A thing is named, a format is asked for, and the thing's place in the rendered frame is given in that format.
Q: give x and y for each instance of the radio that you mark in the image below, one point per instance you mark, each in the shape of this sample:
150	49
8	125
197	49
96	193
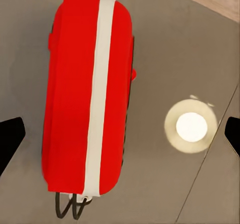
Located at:
89	83

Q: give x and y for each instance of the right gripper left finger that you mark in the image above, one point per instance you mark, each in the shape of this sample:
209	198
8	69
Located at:
12	133

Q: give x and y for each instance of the coffee table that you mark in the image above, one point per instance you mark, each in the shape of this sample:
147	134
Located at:
178	165

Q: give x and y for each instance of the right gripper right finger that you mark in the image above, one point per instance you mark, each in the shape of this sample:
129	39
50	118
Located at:
232	132

